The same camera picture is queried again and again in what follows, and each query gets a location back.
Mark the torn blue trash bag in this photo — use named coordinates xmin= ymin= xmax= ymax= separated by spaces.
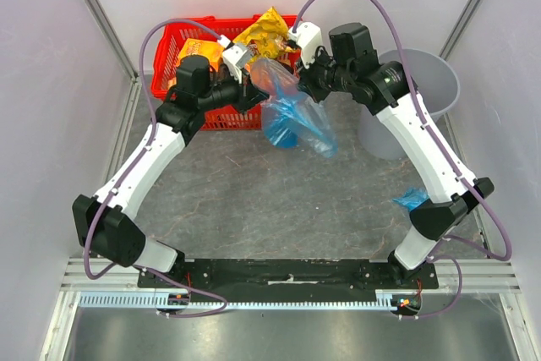
xmin=250 ymin=58 xmax=337 ymax=158

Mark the blue trash bag roll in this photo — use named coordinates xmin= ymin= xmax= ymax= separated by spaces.
xmin=392 ymin=188 xmax=429 ymax=212

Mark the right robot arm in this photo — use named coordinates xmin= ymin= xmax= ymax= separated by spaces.
xmin=288 ymin=22 xmax=495 ymax=288

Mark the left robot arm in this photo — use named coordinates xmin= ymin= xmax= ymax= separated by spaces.
xmin=72 ymin=55 xmax=269 ymax=287

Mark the grey plastic trash bin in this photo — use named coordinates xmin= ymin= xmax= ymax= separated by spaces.
xmin=358 ymin=48 xmax=461 ymax=161

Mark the orange snack box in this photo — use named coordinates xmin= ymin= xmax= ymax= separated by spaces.
xmin=177 ymin=38 xmax=224 ymax=71

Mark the yellow chips bag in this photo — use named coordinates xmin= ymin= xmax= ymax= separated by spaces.
xmin=233 ymin=7 xmax=295 ymax=63

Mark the red plastic shopping basket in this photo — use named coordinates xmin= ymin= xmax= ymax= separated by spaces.
xmin=150 ymin=16 xmax=303 ymax=132

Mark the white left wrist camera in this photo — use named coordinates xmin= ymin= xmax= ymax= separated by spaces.
xmin=220 ymin=37 xmax=253 ymax=84

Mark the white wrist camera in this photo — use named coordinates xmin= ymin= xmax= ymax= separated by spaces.
xmin=220 ymin=37 xmax=253 ymax=84
xmin=288 ymin=22 xmax=323 ymax=69

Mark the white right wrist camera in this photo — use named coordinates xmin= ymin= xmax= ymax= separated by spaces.
xmin=288 ymin=22 xmax=323 ymax=69

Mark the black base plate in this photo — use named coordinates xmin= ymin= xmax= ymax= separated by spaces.
xmin=137 ymin=257 xmax=440 ymax=304

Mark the grey slotted cable duct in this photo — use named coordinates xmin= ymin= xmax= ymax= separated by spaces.
xmin=79 ymin=285 xmax=418 ymax=311

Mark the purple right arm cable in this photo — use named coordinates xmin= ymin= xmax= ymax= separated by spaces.
xmin=293 ymin=0 xmax=513 ymax=320

